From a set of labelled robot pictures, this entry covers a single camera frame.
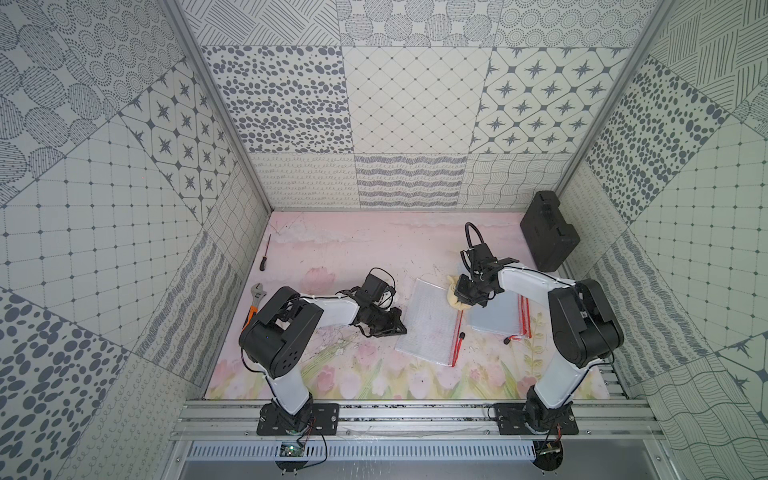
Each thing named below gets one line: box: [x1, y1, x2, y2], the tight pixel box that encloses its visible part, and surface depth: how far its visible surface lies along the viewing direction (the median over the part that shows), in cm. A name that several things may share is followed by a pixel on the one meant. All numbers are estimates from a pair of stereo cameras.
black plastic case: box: [520, 191, 581, 273], surface depth 100 cm
